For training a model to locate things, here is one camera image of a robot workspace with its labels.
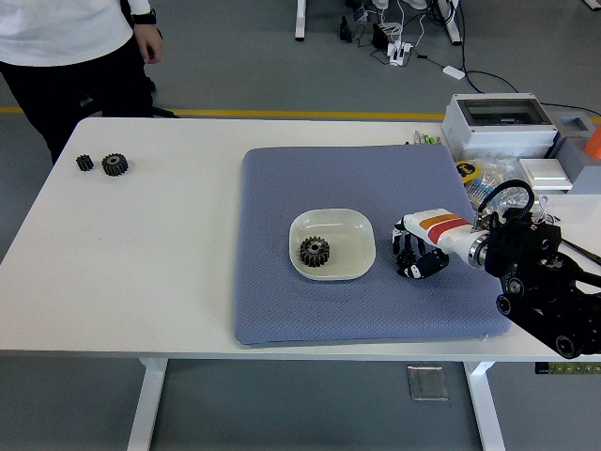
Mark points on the black charger block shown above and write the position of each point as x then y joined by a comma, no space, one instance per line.
379,35

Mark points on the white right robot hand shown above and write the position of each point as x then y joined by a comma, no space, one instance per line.
436,230

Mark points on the white switch plate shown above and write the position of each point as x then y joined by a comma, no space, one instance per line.
544,174

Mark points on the small white adapter box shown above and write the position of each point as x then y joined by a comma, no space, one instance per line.
453,72

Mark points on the person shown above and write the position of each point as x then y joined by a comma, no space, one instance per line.
61,33

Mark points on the white background desk leg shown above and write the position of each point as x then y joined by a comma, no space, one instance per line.
300,19
451,23

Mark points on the grey electrical enclosure box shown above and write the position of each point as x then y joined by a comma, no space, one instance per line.
493,131

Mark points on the black power adapter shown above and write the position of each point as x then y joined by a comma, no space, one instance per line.
345,30

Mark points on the large black gear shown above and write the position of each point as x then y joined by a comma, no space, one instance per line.
313,252
114,165

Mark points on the black wristwatch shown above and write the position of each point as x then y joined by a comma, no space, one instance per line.
143,18

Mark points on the orange cone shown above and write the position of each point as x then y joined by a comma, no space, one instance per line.
594,143

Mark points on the table height control panel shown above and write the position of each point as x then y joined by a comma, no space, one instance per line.
568,369

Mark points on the blue-grey quilted mat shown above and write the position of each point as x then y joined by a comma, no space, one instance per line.
300,310

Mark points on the person's forearm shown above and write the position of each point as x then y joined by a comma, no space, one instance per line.
141,5

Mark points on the person's hand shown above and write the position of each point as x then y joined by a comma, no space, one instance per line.
150,44

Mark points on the white square dish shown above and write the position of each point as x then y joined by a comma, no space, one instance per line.
347,253

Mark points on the metal floor plate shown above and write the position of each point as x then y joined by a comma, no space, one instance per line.
427,383

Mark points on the small black gear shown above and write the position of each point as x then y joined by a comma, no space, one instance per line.
84,163
404,259

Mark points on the black office chair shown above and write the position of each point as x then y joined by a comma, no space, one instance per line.
162,112

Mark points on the clear plastic parts bag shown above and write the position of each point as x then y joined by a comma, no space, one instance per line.
497,171

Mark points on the yellow tape measure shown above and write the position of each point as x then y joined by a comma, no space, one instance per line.
467,170

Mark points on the grey recessed block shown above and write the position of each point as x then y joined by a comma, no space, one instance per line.
582,162

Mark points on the white power strip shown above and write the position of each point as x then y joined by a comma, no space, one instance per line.
399,52

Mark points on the white table leg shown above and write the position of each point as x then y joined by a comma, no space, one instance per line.
146,404
483,409

